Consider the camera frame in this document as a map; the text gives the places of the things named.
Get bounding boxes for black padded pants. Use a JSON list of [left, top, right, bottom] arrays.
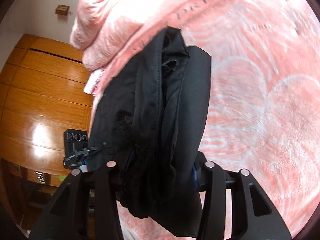
[[87, 27, 211, 237]]

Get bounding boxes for wooden wardrobe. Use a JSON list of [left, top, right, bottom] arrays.
[[1, 34, 93, 186]]

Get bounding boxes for white pink folded towel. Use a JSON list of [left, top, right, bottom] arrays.
[[84, 69, 104, 94]]

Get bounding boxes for pink pillow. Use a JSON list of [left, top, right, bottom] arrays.
[[69, 0, 201, 72]]

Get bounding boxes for pink floral bed blanket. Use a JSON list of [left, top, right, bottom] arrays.
[[89, 0, 320, 240]]

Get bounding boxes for brown wall box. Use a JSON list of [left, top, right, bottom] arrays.
[[55, 4, 70, 16]]

